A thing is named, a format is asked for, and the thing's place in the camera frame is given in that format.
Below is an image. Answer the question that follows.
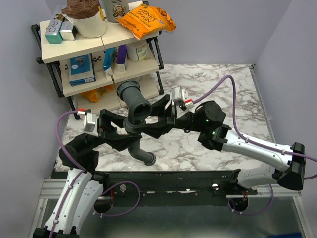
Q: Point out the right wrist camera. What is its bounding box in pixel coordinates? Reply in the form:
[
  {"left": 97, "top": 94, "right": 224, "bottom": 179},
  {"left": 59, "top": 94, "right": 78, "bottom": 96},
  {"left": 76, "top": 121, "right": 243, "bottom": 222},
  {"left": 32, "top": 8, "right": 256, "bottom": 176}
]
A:
[{"left": 171, "top": 86, "right": 187, "bottom": 105}]

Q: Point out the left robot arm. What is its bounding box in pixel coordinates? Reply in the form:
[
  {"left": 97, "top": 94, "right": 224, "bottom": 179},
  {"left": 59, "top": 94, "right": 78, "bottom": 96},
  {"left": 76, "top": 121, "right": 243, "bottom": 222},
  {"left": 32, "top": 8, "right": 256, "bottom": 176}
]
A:
[{"left": 32, "top": 110, "right": 141, "bottom": 238}]

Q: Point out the white skull cup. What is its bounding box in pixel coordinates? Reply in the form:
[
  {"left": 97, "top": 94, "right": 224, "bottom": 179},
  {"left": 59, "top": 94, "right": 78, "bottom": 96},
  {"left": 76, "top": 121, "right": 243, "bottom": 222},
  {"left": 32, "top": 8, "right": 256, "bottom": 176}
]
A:
[{"left": 102, "top": 0, "right": 129, "bottom": 23}]

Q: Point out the blue razor box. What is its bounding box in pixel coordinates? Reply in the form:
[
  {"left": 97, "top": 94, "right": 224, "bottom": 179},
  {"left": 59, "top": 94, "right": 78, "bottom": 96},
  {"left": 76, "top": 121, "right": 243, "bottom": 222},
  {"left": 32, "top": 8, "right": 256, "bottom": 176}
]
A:
[{"left": 68, "top": 54, "right": 96, "bottom": 87}]

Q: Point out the blue white tube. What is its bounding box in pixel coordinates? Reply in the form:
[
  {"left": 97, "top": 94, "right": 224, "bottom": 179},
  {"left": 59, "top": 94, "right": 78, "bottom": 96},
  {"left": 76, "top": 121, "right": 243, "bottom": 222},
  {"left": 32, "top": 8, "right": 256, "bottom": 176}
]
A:
[{"left": 103, "top": 48, "right": 115, "bottom": 77}]

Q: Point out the black corrugated hose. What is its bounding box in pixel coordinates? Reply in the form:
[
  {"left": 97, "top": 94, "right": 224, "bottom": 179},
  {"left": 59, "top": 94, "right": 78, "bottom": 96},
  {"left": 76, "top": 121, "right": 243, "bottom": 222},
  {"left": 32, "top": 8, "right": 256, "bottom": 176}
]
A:
[{"left": 123, "top": 119, "right": 157, "bottom": 166}]

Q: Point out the orange snack bag lower shelf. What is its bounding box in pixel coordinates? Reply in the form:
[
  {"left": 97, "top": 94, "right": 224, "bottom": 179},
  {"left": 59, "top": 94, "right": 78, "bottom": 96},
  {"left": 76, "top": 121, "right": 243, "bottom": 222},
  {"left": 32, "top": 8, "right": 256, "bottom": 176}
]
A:
[{"left": 80, "top": 85, "right": 114, "bottom": 103}]

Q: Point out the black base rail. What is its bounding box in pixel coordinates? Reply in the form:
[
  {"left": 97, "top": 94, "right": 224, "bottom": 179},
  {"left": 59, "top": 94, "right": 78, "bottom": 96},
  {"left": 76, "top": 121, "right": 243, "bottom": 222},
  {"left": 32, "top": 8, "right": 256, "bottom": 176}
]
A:
[{"left": 92, "top": 170, "right": 257, "bottom": 207}]

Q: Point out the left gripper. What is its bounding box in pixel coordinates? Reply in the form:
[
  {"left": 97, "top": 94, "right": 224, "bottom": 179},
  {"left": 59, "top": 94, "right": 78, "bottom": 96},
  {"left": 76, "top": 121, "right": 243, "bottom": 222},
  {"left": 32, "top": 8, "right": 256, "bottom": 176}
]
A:
[{"left": 76, "top": 108, "right": 142, "bottom": 151}]

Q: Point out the teal white box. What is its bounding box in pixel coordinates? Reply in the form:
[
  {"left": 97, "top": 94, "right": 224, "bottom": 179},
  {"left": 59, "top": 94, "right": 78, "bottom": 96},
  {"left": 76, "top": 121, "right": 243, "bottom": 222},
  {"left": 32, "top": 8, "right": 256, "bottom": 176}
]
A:
[{"left": 45, "top": 19, "right": 63, "bottom": 44}]

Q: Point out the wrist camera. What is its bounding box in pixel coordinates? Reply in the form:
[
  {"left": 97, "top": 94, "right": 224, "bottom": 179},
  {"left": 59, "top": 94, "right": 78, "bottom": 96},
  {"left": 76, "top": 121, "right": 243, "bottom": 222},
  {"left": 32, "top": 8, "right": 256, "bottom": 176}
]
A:
[
  {"left": 171, "top": 86, "right": 187, "bottom": 105},
  {"left": 83, "top": 112, "right": 98, "bottom": 136}
]

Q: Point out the white yellow cup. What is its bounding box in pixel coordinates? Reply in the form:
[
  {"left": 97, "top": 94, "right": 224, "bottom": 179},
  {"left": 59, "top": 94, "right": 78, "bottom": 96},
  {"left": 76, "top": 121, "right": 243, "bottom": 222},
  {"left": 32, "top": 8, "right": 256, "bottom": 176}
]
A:
[{"left": 126, "top": 40, "right": 147, "bottom": 62}]

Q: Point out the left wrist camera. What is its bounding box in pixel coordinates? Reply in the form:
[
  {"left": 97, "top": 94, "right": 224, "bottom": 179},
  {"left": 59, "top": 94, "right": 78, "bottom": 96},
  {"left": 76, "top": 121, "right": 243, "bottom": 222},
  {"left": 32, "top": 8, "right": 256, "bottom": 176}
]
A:
[{"left": 83, "top": 112, "right": 98, "bottom": 136}]

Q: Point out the silver white box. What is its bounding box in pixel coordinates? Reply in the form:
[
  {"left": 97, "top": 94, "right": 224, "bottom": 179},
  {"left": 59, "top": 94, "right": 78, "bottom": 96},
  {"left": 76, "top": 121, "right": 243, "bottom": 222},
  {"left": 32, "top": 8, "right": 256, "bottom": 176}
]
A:
[{"left": 59, "top": 21, "right": 77, "bottom": 41}]

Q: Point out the orange honey dijon chip bag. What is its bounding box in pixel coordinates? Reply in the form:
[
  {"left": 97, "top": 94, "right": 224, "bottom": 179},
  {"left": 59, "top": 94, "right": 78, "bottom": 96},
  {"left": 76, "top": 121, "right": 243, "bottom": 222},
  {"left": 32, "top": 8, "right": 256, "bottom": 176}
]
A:
[{"left": 117, "top": 3, "right": 176, "bottom": 40}]

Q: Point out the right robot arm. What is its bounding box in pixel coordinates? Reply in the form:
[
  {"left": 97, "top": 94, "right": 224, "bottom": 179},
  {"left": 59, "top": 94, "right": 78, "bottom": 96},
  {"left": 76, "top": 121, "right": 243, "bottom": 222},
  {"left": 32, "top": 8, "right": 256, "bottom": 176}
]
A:
[{"left": 139, "top": 96, "right": 306, "bottom": 194}]

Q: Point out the purple white tube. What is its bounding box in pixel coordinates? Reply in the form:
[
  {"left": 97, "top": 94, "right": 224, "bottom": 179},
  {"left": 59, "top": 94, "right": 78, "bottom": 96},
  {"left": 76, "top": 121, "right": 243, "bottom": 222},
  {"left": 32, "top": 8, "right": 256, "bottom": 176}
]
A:
[{"left": 116, "top": 45, "right": 127, "bottom": 72}]

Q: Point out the grey tee pipe fitting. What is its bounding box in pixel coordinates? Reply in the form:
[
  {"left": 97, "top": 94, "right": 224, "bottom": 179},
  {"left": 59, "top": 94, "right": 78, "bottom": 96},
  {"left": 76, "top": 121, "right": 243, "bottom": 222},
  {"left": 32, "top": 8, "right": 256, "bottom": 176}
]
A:
[{"left": 117, "top": 80, "right": 152, "bottom": 125}]

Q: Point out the beige black shelf rack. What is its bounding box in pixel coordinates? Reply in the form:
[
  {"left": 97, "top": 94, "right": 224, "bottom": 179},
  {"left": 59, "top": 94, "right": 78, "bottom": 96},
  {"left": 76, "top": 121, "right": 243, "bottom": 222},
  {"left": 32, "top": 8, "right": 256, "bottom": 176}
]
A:
[{"left": 31, "top": 0, "right": 165, "bottom": 120}]

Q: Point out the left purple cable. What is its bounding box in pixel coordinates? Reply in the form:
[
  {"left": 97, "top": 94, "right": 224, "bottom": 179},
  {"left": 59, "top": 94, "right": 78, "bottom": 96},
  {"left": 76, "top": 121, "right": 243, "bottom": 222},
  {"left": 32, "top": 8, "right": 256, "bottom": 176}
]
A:
[{"left": 47, "top": 109, "right": 141, "bottom": 238}]

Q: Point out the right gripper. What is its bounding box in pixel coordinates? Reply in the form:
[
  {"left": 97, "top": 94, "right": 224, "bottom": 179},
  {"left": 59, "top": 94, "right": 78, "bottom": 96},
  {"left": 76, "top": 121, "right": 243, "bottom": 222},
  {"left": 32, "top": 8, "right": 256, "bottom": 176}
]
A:
[{"left": 133, "top": 94, "right": 204, "bottom": 141}]

